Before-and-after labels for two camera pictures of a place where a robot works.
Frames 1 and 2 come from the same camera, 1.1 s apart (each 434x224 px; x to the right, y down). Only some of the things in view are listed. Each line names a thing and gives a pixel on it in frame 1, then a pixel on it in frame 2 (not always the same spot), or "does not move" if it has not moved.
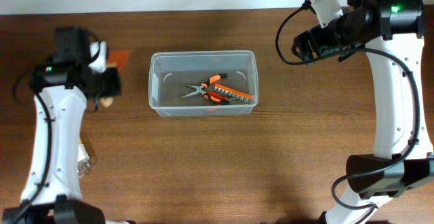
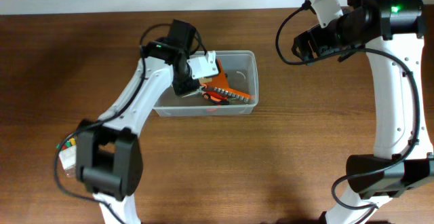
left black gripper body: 109,83 -> 186,82
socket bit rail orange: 227,91 does not move
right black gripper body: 326,41 does not move
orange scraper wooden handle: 115,58 -> 221,81
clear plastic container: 170,70 does not move
